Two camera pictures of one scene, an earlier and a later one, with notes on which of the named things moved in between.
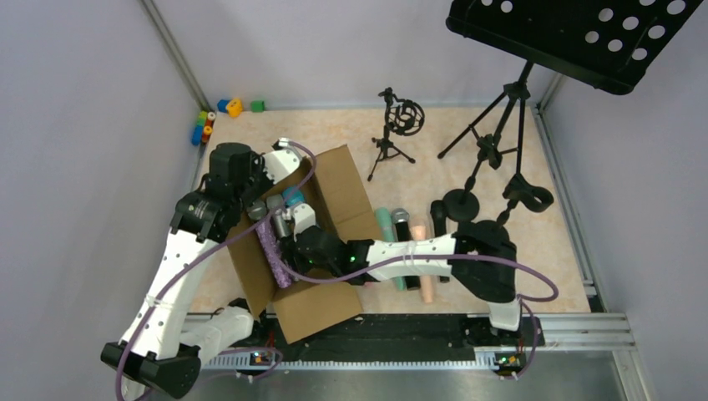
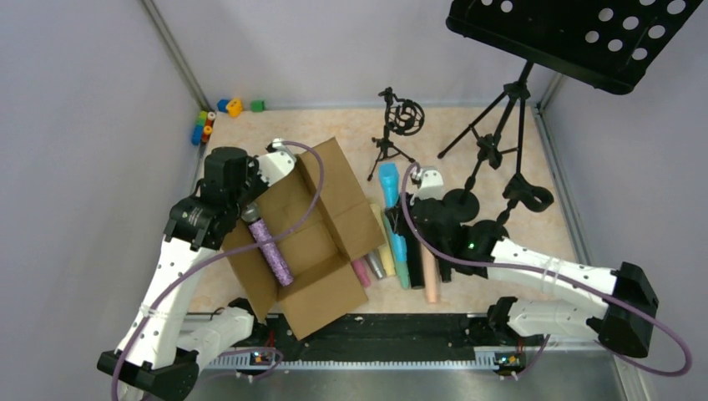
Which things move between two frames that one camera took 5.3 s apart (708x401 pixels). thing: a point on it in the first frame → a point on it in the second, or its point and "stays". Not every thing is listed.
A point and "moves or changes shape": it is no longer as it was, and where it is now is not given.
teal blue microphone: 292,195 → 390,174
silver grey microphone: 275,202 moves or changes shape
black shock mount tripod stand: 403,117 stays
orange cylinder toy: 207,131 stays
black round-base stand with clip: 463,205 stays
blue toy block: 221,105 stays
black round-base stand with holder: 491,236 stays
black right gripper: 295,256 → 417,216
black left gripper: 258,185 stays
